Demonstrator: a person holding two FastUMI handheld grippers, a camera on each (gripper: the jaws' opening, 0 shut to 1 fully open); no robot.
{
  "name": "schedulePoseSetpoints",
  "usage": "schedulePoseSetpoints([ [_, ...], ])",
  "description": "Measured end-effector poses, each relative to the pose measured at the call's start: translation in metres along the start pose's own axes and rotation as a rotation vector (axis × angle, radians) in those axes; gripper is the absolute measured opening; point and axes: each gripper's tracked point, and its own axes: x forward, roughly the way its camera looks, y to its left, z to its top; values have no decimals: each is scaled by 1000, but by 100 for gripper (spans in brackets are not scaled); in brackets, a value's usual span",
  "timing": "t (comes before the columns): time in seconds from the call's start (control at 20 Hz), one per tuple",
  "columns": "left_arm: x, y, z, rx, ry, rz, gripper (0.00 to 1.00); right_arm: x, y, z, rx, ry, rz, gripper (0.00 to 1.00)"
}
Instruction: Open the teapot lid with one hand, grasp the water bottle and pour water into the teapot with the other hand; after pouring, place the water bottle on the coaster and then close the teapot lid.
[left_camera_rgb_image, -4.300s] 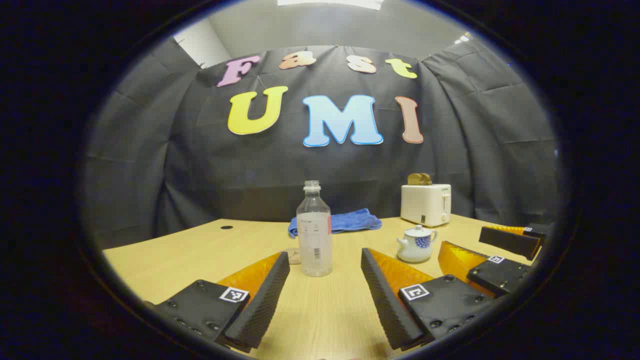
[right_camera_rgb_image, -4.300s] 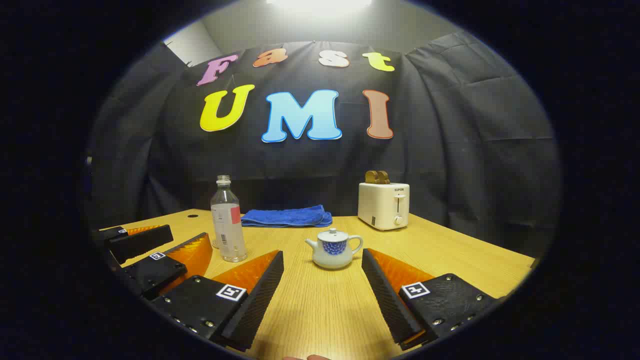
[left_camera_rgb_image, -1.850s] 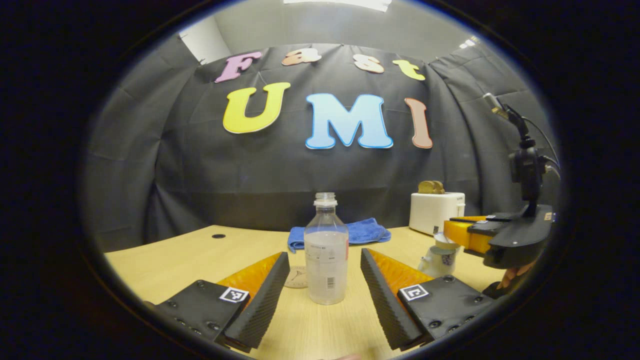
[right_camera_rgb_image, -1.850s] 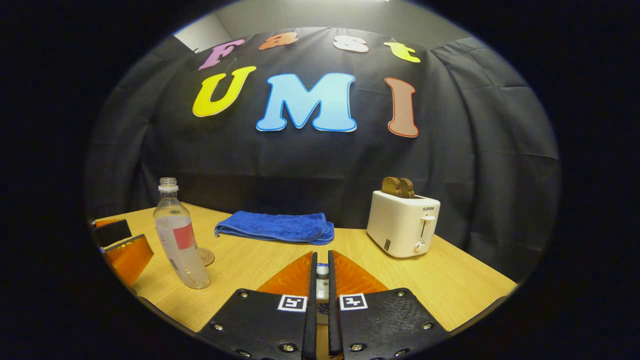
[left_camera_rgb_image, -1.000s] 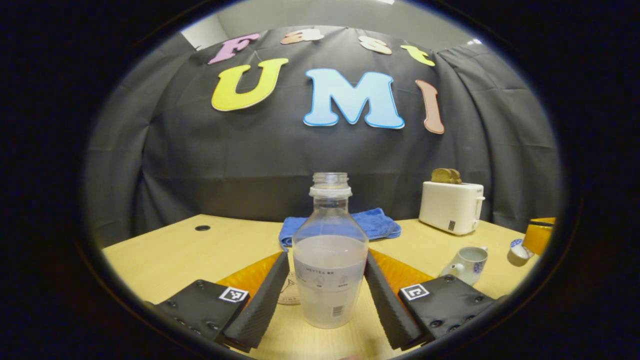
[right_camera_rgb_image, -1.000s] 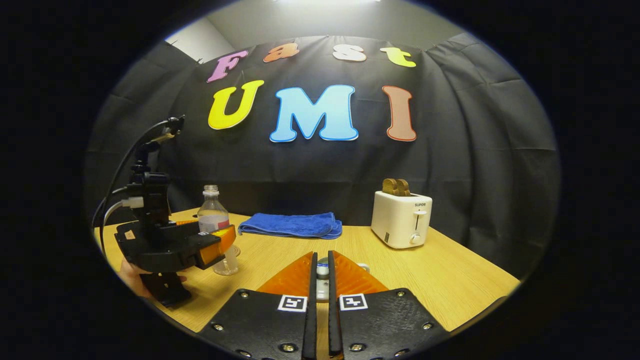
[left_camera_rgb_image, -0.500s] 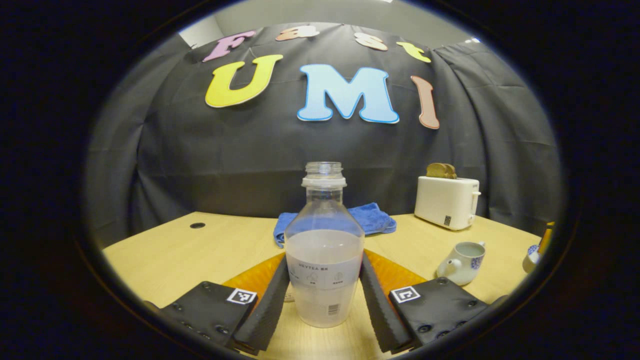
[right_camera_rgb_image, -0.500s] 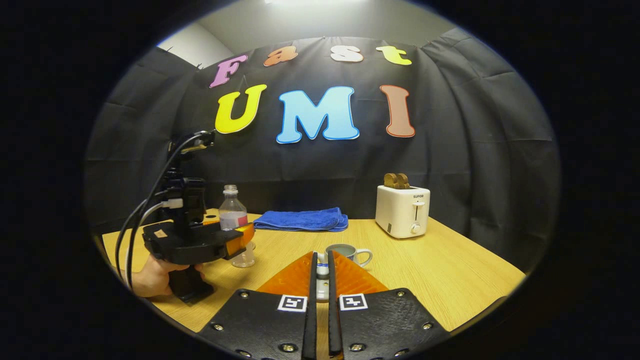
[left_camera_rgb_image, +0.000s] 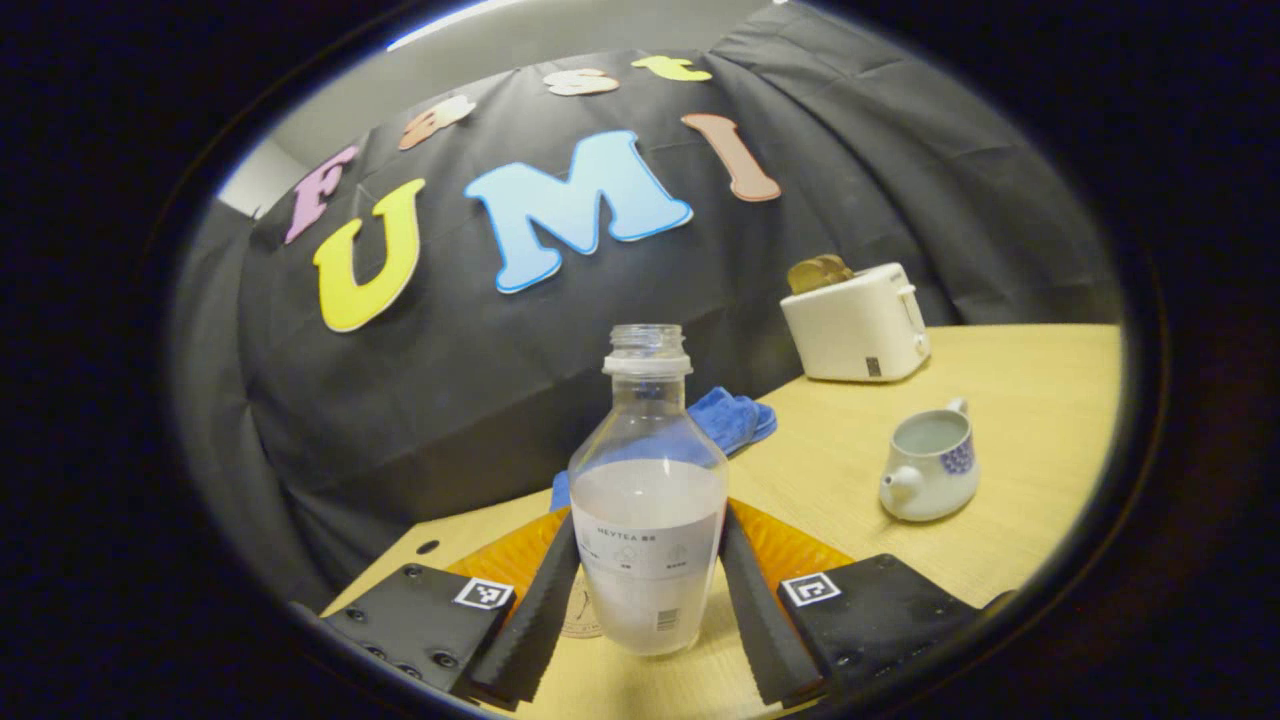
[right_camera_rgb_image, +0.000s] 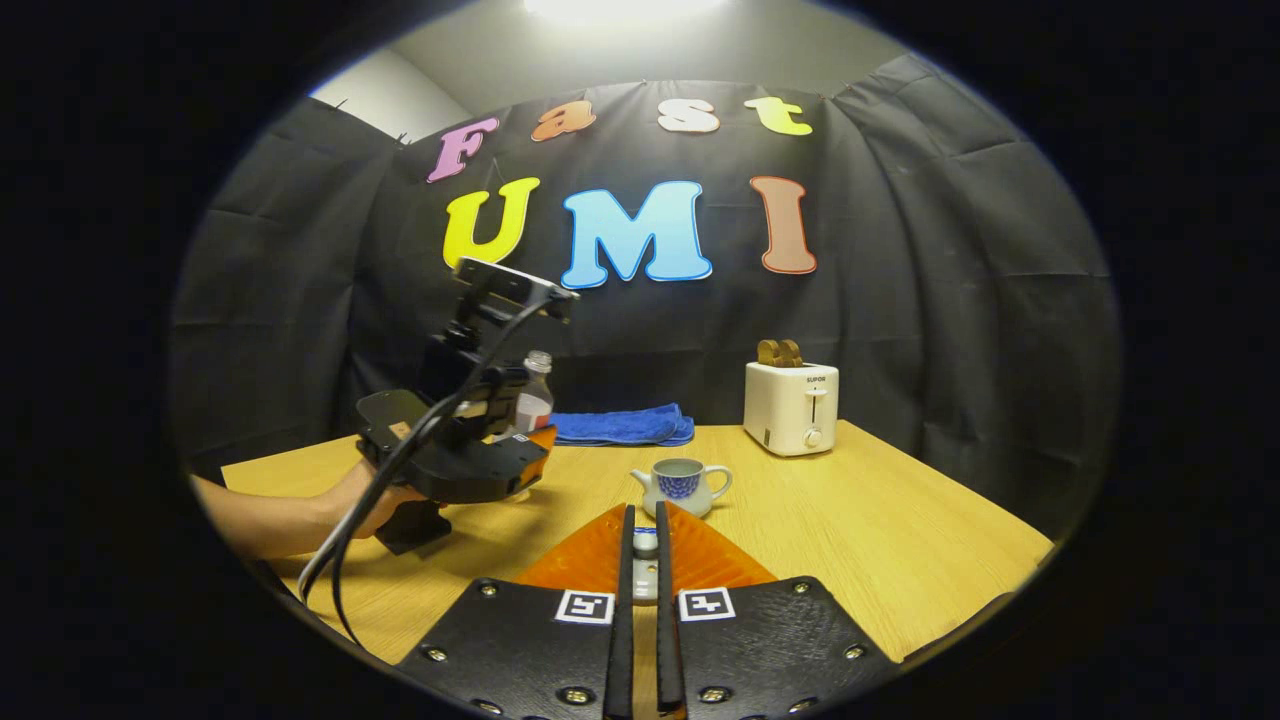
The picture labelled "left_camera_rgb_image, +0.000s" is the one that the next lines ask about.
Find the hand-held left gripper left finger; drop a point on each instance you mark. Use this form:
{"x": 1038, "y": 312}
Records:
{"x": 530, "y": 630}

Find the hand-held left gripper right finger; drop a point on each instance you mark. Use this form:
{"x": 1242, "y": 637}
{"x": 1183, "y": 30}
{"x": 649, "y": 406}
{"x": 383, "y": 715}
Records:
{"x": 765, "y": 630}

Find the round brown coaster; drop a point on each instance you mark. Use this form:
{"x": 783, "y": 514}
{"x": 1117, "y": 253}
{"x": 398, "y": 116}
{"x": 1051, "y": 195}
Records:
{"x": 582, "y": 612}

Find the clear plastic water bottle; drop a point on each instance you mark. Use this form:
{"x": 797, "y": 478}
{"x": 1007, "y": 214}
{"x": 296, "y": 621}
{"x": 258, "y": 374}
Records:
{"x": 648, "y": 520}

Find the white blue-patterned teacup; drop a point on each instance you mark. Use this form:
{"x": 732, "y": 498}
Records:
{"x": 930, "y": 480}

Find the folded blue towel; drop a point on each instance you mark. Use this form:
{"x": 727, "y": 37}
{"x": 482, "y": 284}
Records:
{"x": 735, "y": 420}

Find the black backdrop cloth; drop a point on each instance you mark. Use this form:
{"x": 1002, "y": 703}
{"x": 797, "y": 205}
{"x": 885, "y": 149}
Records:
{"x": 450, "y": 400}

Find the cream toaster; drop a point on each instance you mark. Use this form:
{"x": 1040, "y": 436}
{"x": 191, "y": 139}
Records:
{"x": 860, "y": 330}

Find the brown toast slice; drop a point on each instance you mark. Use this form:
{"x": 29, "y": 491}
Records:
{"x": 805, "y": 275}
{"x": 838, "y": 268}

